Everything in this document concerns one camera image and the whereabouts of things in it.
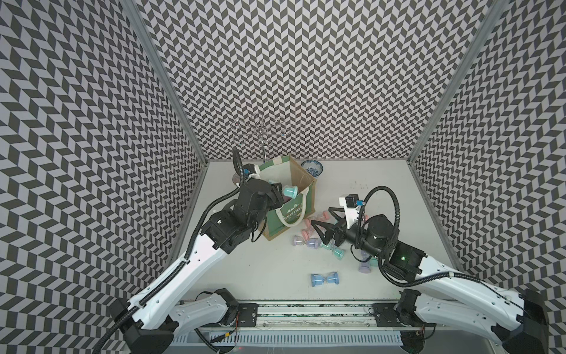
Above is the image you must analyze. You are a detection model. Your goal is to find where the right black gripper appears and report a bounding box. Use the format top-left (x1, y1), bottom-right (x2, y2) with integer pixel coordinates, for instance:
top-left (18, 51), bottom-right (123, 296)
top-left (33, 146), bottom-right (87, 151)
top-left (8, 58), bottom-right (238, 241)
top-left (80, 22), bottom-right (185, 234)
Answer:
top-left (311, 206), bottom-right (385, 260)

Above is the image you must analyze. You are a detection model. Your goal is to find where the purple hourglass beside bag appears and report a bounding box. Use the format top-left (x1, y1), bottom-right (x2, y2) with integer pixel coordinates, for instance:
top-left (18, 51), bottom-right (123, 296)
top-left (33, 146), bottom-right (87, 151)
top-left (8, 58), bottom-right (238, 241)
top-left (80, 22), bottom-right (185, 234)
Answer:
top-left (292, 235), bottom-right (321, 249)

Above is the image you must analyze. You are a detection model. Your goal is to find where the teal hourglass centre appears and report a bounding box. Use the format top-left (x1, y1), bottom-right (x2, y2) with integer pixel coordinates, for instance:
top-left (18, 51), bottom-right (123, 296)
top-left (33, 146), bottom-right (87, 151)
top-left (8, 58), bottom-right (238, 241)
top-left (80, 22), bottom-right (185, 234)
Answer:
top-left (321, 243), bottom-right (345, 260)

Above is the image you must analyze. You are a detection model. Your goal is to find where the teal hourglass front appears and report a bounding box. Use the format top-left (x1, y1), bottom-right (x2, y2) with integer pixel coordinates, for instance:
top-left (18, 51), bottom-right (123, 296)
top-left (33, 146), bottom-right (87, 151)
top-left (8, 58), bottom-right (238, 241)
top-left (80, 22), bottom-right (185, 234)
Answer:
top-left (282, 186), bottom-right (299, 199)

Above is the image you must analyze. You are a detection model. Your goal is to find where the pink hourglass beside bag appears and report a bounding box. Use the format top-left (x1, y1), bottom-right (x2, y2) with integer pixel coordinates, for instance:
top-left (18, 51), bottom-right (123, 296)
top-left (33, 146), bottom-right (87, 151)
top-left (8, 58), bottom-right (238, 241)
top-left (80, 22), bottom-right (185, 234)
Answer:
top-left (301, 211), bottom-right (331, 237)

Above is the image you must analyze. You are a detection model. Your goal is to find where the teal hourglass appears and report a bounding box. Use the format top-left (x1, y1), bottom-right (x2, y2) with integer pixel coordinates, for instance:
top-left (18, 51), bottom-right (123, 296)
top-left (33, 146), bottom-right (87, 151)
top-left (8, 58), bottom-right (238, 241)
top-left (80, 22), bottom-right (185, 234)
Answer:
top-left (282, 186), bottom-right (299, 199)
top-left (321, 243), bottom-right (345, 260)

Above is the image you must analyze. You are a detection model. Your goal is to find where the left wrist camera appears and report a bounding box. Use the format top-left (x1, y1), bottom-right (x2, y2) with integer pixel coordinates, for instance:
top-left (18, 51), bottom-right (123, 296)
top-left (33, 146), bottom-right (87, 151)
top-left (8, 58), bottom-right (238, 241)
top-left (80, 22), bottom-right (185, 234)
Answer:
top-left (243, 164), bottom-right (261, 179)

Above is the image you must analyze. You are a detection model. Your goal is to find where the silver wire tree stand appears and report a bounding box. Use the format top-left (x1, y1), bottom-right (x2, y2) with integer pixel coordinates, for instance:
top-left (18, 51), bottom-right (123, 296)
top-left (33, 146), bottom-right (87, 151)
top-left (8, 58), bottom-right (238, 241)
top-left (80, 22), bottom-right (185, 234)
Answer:
top-left (229, 113), bottom-right (291, 163)

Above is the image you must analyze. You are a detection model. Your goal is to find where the purple hourglass right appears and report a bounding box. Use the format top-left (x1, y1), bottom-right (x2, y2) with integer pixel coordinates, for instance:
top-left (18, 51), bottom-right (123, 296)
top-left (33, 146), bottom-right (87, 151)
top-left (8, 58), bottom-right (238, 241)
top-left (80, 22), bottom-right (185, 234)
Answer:
top-left (358, 252), bottom-right (371, 274)

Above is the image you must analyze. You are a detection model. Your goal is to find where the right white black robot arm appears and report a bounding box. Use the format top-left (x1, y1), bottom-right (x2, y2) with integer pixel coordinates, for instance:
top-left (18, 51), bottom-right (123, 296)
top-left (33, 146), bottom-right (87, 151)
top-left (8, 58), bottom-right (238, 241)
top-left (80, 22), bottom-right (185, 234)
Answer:
top-left (309, 207), bottom-right (549, 353)

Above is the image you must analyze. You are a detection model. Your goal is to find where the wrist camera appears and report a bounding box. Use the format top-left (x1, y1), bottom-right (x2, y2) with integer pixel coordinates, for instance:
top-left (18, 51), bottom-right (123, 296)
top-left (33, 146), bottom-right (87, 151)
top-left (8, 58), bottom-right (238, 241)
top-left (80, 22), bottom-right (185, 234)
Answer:
top-left (339, 194), bottom-right (363, 229)
top-left (243, 164), bottom-right (261, 179)

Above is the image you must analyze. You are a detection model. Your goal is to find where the blue hourglass front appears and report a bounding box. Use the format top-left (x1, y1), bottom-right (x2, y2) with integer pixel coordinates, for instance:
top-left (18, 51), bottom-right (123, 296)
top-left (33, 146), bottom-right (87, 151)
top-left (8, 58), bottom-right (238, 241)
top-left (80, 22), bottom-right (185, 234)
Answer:
top-left (310, 272), bottom-right (340, 288)

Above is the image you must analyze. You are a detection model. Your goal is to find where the blue white ceramic bowl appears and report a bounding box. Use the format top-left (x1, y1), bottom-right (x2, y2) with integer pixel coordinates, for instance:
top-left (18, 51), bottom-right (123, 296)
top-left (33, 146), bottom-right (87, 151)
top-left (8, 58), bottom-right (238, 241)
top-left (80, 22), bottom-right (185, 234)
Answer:
top-left (301, 160), bottom-right (324, 178)

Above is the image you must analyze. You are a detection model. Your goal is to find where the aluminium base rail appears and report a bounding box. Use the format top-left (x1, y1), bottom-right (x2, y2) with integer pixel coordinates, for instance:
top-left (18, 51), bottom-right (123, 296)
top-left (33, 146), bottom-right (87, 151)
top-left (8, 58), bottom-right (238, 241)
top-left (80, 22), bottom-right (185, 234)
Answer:
top-left (132, 300), bottom-right (505, 333)

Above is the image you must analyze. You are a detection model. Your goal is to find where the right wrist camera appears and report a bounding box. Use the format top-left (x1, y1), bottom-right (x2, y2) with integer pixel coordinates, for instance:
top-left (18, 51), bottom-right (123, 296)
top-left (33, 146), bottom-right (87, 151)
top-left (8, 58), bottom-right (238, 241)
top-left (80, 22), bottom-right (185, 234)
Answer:
top-left (339, 194), bottom-right (363, 229)

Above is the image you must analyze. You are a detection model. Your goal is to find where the brown green canvas bag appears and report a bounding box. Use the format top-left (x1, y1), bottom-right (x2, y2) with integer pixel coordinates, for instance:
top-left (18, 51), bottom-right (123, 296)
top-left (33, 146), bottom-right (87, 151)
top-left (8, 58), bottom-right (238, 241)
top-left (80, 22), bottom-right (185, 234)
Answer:
top-left (258, 156), bottom-right (316, 240)

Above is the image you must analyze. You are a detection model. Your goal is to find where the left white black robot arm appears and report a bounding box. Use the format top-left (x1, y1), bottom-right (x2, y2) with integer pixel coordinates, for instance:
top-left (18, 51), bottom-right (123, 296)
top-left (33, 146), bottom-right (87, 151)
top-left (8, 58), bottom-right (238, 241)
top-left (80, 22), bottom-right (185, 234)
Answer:
top-left (93, 178), bottom-right (284, 353)

